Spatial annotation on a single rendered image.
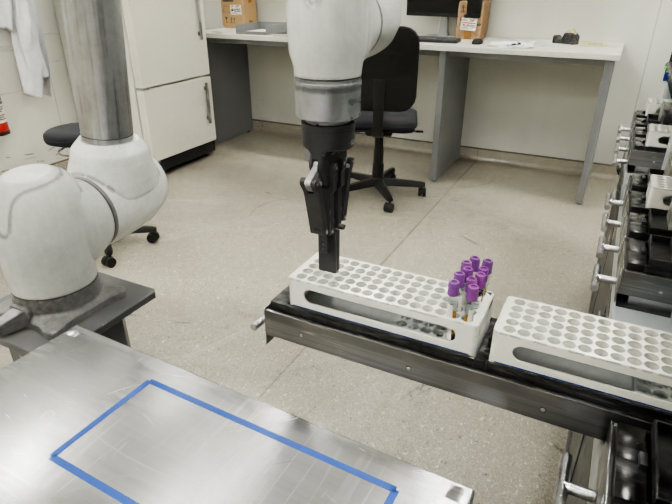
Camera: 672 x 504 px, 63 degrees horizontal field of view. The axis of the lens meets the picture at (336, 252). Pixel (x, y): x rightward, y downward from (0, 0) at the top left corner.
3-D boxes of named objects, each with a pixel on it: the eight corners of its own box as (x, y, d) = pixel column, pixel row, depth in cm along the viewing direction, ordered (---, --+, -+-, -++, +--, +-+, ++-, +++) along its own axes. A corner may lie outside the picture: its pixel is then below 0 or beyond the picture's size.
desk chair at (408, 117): (328, 211, 332) (326, 26, 285) (339, 177, 388) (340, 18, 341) (427, 215, 326) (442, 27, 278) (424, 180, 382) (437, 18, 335)
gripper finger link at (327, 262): (337, 231, 82) (335, 233, 82) (337, 271, 85) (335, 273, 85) (320, 227, 84) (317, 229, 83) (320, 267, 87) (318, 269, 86)
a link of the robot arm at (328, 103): (372, 73, 75) (371, 117, 77) (314, 69, 78) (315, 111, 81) (343, 84, 67) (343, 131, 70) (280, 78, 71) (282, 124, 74)
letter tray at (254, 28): (235, 33, 402) (235, 24, 399) (259, 30, 431) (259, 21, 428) (265, 35, 393) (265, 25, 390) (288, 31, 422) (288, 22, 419)
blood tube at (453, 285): (457, 348, 77) (462, 281, 72) (451, 353, 76) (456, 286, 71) (447, 343, 78) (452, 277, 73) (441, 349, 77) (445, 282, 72)
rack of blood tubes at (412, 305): (490, 327, 83) (495, 292, 80) (473, 364, 75) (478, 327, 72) (318, 282, 95) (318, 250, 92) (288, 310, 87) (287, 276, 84)
